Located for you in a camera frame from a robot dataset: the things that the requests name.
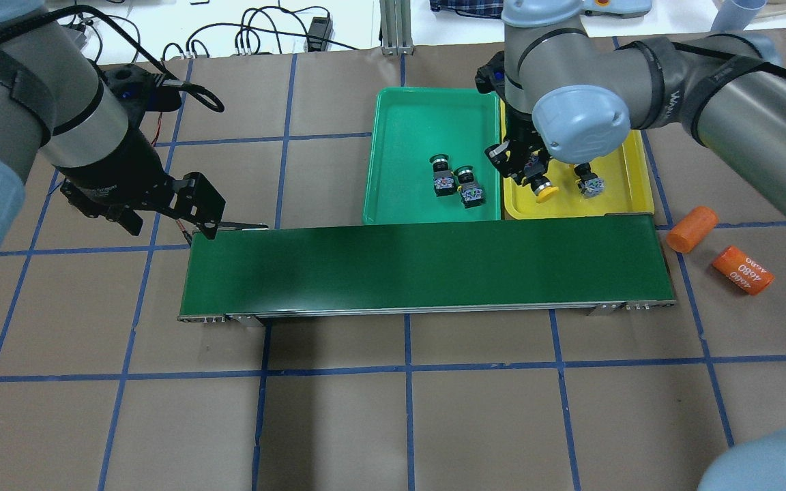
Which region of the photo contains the blue plastic cup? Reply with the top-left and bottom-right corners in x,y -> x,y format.
709,0 -> 768,32

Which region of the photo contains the robot left arm silver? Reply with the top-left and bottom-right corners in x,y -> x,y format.
0,1 -> 225,249

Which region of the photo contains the green push button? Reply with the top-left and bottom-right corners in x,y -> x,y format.
453,166 -> 486,209
428,153 -> 456,198

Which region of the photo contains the orange cylinder with 4680 print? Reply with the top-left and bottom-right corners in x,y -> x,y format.
711,245 -> 776,296

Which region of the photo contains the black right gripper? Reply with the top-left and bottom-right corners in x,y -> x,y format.
475,52 -> 550,186

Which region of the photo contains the yellow push button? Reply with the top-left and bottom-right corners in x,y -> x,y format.
572,162 -> 605,199
521,155 -> 559,204

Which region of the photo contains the aluminium frame post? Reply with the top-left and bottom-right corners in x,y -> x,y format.
379,0 -> 415,57

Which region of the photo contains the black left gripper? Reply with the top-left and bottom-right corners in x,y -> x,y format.
59,65 -> 227,240

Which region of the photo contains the green conveyor belt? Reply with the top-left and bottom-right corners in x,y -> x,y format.
178,214 -> 676,323

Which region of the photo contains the red black power wire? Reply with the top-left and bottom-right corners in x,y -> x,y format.
151,116 -> 193,246

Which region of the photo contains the green plastic tray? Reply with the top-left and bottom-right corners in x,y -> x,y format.
362,87 -> 501,226

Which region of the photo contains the yellow plastic tray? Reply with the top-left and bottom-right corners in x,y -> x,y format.
501,130 -> 654,220

